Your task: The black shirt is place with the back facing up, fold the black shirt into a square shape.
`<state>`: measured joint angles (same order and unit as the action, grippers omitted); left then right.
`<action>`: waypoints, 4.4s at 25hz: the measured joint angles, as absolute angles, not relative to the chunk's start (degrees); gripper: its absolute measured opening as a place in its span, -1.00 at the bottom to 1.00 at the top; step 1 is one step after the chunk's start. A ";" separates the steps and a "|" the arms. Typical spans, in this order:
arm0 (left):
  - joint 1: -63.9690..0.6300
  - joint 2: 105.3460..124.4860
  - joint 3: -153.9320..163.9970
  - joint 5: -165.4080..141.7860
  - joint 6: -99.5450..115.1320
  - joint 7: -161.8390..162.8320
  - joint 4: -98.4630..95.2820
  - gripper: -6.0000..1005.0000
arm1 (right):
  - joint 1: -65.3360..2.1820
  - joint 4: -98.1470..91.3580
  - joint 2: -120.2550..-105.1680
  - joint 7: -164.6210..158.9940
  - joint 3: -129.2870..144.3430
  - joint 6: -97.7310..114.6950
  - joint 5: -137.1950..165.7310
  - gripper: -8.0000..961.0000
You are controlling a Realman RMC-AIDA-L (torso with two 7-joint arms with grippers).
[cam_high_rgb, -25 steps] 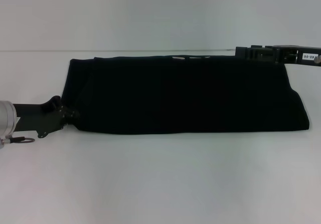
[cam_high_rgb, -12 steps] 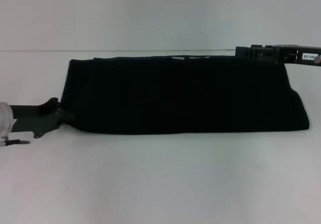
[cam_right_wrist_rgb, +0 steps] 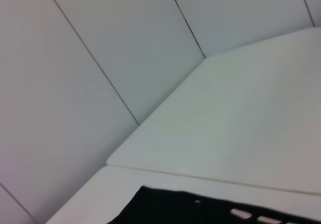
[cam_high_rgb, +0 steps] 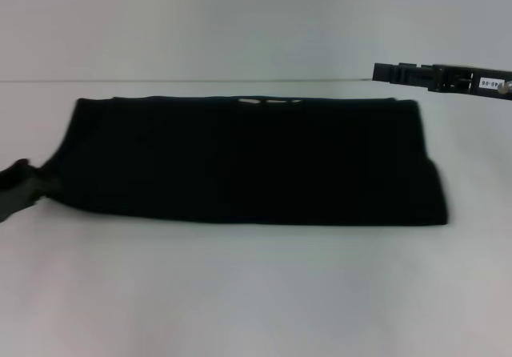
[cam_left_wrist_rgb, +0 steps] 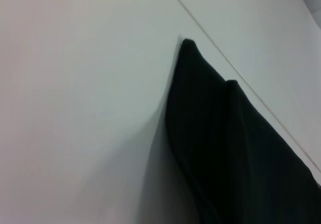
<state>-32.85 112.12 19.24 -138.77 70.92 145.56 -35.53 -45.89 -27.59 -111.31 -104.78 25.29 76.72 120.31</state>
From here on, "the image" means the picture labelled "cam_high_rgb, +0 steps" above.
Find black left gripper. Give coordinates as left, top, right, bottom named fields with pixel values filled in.
left=0, top=158, right=61, bottom=227

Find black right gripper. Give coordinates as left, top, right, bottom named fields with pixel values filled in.
left=371, top=62, right=512, bottom=102

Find black t-shirt with FREE print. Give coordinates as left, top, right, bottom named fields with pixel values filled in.
left=39, top=95, right=451, bottom=228

